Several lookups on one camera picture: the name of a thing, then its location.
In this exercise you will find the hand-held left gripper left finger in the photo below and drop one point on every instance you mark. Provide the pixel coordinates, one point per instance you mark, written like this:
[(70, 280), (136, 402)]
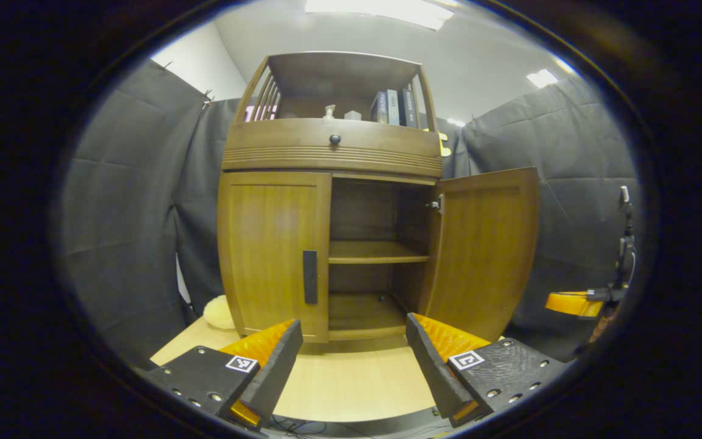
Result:
[(278, 366)]

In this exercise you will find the black backdrop cloth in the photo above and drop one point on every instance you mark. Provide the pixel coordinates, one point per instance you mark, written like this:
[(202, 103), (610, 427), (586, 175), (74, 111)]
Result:
[(125, 213)]

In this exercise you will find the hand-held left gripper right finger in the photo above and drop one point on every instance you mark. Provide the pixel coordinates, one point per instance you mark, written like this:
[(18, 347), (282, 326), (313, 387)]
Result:
[(431, 366)]

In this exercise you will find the large ceiling light panel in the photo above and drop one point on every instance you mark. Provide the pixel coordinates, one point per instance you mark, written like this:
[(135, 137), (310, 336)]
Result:
[(381, 9)]

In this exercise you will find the wooden cabinet drawer with knob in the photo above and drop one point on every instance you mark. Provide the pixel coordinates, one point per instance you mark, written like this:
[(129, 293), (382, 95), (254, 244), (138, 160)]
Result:
[(278, 143)]

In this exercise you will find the white pump bottle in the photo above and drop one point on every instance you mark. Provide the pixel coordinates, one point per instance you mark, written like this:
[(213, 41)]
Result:
[(329, 113)]

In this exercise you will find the wooden cabinet door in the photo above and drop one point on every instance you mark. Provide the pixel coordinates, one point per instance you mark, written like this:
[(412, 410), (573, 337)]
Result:
[(265, 244), (485, 244)]

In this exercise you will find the small white box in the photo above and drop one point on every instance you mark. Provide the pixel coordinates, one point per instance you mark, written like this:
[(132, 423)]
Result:
[(353, 115)]

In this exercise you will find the grey spine book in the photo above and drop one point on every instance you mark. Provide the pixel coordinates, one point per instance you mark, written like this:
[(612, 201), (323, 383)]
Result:
[(392, 108)]

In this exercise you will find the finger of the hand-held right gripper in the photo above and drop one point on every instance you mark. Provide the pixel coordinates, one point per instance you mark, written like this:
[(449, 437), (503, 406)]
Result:
[(570, 303)]

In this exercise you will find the brown wooden double-door shoe cabinet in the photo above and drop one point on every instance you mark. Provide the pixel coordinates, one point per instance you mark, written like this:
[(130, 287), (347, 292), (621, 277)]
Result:
[(363, 213)]

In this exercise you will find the dark cover book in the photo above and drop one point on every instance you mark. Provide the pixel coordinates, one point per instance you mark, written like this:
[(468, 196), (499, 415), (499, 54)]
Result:
[(379, 108)]

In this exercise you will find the cream fluffy ball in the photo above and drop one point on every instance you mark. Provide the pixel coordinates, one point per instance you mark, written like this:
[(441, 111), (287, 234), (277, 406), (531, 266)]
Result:
[(220, 313)]

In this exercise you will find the small ceiling light panel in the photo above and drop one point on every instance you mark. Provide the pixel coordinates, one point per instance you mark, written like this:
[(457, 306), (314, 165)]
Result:
[(542, 78)]

